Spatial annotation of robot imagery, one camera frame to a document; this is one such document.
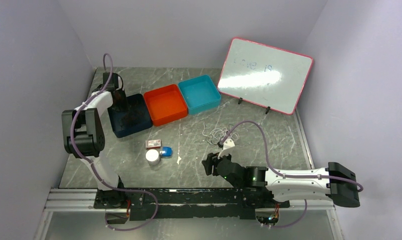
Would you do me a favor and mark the red white small box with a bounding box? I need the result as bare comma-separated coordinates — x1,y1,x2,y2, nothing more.
145,139,162,150

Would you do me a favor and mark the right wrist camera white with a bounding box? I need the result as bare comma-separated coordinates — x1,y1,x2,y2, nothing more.
218,138,235,158

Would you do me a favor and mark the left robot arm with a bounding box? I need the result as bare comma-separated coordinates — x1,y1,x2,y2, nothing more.
61,72,128,209

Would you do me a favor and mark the teal square tray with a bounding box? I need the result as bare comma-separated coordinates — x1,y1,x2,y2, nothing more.
177,75,221,115

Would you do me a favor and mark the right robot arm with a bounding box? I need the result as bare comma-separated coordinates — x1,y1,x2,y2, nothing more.
201,153,361,208

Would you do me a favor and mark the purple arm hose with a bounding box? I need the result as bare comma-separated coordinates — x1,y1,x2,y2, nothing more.
219,120,364,229
69,52,159,213

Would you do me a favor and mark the clear round clip jar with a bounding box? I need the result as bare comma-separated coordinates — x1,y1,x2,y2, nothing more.
145,149,160,166

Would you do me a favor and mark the orange square tray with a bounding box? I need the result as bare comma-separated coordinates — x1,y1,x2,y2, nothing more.
143,84,188,127

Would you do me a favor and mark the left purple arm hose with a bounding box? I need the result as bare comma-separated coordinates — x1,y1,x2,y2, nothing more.
69,52,159,213

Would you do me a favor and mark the pink framed whiteboard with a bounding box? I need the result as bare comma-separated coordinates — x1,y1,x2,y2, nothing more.
218,37,314,115

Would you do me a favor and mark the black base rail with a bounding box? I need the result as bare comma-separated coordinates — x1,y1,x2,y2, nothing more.
93,187,290,221

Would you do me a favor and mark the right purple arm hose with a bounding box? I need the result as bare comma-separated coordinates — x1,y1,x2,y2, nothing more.
219,120,364,229

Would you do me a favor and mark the brown cable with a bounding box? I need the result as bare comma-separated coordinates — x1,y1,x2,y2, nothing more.
118,102,148,130

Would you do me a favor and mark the white cable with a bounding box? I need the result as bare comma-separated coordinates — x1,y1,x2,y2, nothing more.
201,122,239,147

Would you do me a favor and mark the blue small stapler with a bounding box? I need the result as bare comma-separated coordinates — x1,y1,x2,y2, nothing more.
159,146,173,158

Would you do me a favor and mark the dark navy square tray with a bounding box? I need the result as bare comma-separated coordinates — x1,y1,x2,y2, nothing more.
107,93,153,138

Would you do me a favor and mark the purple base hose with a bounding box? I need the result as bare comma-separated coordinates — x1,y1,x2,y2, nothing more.
104,198,159,232

